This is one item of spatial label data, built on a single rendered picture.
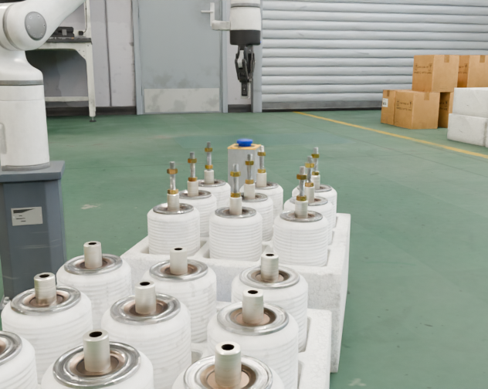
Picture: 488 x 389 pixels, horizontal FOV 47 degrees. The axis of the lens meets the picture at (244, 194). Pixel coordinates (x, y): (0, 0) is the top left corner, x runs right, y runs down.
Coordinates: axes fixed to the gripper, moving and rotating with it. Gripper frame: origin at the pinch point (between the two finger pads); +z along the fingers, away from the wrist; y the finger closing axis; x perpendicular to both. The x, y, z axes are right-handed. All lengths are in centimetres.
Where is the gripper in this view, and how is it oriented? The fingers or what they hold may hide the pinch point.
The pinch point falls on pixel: (245, 90)
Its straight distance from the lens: 138.1
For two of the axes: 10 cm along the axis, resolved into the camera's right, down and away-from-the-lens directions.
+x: -9.8, -0.5, 2.1
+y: 2.2, -2.2, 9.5
